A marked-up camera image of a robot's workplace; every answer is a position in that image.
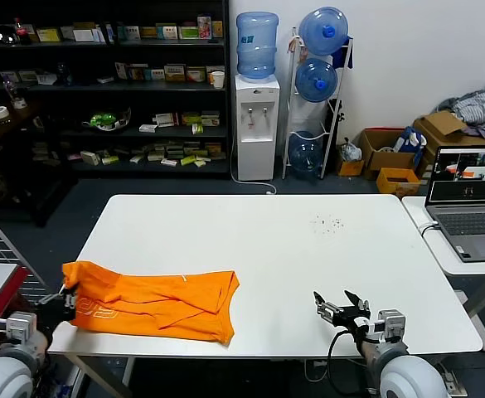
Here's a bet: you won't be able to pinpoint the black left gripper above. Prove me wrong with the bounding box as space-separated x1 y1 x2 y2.
34 284 80 333

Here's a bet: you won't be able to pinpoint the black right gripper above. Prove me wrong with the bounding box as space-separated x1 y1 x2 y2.
313 289 378 333

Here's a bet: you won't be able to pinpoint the orange t-shirt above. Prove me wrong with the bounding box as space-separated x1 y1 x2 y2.
61 260 241 345

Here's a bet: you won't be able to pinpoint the grey pile of clothes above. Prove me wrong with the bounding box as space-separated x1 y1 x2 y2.
435 90 485 130

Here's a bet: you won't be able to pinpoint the scattered dark crumbs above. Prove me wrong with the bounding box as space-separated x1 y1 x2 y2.
311 214 346 235

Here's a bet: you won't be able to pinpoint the small white side table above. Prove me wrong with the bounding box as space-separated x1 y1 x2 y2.
400 195 485 353

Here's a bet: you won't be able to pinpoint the large white table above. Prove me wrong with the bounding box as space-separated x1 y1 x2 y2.
33 193 483 358

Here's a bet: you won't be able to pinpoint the white power strip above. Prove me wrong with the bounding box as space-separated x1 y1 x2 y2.
439 364 469 395

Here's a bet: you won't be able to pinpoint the small yellow cardboard box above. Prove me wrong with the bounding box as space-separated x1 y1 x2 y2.
375 167 421 198

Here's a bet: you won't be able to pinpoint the small brown cardboard box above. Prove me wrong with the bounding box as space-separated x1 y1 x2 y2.
335 155 366 177

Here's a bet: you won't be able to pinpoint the grey open laptop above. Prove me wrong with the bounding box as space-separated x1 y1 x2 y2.
425 145 485 263

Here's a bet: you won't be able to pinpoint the open brown cardboard box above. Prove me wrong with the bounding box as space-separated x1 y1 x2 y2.
356 127 417 180

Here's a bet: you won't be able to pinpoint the white plastic bag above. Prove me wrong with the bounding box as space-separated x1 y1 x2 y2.
340 138 363 163

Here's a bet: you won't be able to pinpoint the blue water jug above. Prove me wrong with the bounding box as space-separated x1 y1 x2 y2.
298 6 349 57
294 57 338 104
288 130 324 173
235 11 279 82

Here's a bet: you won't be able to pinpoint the blue and white bag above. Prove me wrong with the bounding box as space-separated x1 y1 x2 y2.
392 126 428 157

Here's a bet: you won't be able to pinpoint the green and white bowl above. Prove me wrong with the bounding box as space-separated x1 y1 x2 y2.
80 106 133 133

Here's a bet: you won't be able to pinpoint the white metal jug rack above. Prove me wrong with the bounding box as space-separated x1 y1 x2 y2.
282 27 354 181

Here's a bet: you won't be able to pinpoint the white water dispenser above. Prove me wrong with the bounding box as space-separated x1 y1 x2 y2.
234 74 281 182

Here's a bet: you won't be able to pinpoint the black tripod stand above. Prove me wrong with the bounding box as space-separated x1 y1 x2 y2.
323 99 347 175

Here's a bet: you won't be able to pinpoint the large brown cardboard box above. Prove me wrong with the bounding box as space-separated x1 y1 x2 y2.
412 109 485 175

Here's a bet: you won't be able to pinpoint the clear plastic bottle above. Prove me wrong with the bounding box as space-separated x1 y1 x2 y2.
2 78 27 110

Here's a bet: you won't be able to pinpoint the black shelf unit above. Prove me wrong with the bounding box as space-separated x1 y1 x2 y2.
0 0 231 180

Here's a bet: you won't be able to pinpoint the tan medicine box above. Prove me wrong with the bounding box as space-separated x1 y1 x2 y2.
162 64 187 82

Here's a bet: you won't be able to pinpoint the pink cloth strip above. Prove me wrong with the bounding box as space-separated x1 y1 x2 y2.
288 36 308 59

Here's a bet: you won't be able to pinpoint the cola bottle red label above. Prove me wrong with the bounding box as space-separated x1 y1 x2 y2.
12 17 32 46

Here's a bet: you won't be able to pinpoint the pink patterned carton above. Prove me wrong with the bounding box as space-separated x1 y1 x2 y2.
196 16 212 41

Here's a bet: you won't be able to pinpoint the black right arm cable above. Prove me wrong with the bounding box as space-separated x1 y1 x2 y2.
327 327 371 396

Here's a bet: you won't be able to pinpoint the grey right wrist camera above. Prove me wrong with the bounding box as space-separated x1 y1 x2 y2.
374 308 407 343

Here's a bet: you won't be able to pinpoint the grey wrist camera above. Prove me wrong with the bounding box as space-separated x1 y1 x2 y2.
374 308 407 343
0 313 36 342

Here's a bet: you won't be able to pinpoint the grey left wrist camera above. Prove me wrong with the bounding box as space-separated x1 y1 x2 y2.
0 313 36 342

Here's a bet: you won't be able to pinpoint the white dispenser power cable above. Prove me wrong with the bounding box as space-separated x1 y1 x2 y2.
230 132 277 195

